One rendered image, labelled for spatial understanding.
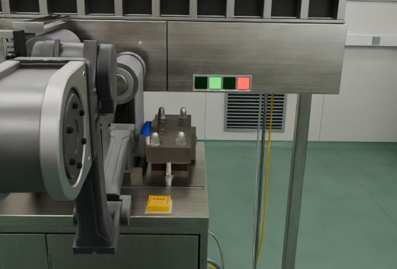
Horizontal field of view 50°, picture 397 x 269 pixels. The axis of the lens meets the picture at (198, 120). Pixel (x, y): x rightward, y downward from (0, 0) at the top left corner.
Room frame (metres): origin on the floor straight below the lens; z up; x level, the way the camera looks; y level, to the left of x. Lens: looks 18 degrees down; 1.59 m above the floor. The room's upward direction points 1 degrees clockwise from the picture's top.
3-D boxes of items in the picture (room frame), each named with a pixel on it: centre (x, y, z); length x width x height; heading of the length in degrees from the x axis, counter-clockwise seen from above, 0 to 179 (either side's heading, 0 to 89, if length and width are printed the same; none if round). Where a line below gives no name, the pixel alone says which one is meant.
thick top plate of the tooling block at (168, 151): (1.62, 0.11, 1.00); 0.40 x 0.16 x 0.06; 1
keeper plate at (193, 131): (1.64, 0.02, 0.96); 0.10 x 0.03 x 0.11; 1
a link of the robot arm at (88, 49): (0.56, 0.16, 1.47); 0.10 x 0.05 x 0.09; 4
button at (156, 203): (1.23, 0.12, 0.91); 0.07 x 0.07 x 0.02; 1
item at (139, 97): (1.58, 0.23, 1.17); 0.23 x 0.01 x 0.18; 1
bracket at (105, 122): (1.42, 0.32, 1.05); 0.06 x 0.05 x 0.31; 1
